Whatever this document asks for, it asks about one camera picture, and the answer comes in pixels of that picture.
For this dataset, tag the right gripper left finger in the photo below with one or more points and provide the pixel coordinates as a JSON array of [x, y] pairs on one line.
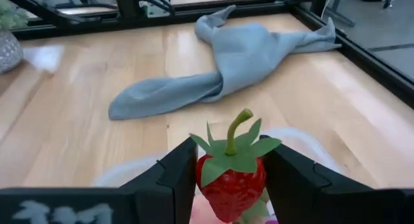
[[168, 185]]

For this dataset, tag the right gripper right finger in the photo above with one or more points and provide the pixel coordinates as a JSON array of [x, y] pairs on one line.
[[300, 191]]

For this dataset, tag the red strawberry with green leaves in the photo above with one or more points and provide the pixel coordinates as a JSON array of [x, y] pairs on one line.
[[233, 191]]

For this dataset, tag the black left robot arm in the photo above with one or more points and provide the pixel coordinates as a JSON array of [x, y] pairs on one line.
[[129, 4]]

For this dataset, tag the clear plastic container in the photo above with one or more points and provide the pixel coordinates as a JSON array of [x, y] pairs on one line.
[[129, 172]]

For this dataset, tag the grey cloth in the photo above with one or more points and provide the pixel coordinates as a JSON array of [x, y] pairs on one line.
[[246, 55]]

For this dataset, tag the grey metal furniture base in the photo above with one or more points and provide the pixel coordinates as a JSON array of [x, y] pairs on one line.
[[341, 10]]

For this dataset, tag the green spiky potted plant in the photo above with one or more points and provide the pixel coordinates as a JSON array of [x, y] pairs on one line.
[[9, 49]]

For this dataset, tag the black metal table frame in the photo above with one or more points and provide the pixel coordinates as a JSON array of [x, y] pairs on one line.
[[372, 65]]

